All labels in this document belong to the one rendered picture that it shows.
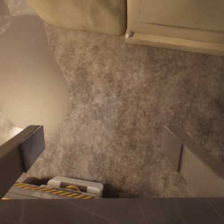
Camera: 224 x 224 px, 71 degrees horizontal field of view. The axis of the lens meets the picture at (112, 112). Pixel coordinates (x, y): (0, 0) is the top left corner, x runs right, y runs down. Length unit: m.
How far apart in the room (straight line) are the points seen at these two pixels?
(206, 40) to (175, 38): 0.16
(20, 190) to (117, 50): 0.85
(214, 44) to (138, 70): 0.42
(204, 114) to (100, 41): 0.74
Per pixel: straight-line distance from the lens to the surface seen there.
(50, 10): 1.08
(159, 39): 1.01
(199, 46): 1.04
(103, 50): 1.03
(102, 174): 0.92
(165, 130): 0.16
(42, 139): 0.17
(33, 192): 0.69
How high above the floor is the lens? 0.89
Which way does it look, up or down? 80 degrees down
